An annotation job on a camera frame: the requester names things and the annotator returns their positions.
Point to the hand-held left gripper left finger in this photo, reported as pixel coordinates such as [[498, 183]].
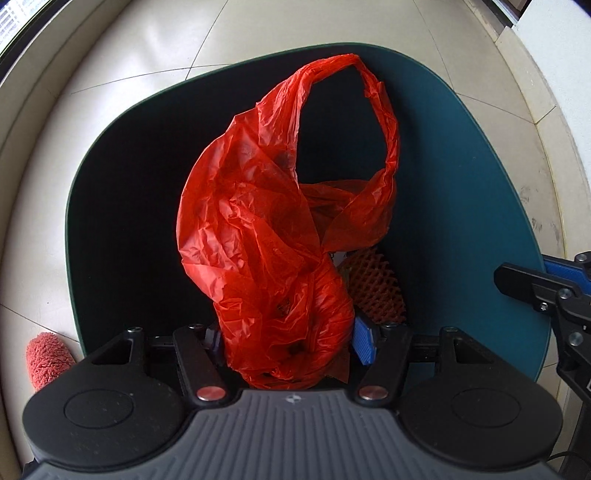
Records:
[[213, 344]]

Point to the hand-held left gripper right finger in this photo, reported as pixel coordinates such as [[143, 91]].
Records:
[[364, 341]]

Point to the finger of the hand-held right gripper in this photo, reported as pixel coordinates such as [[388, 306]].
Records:
[[521, 281]]

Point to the orange foam fruit net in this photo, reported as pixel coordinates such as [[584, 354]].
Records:
[[374, 286]]

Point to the teal plastic trash bin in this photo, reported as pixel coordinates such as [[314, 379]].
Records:
[[461, 184]]

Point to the red plastic bag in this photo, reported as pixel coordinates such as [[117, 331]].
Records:
[[240, 221]]

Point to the red fluffy cloth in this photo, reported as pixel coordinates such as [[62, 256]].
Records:
[[48, 362]]

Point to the black window frame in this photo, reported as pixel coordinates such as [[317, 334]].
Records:
[[18, 32]]

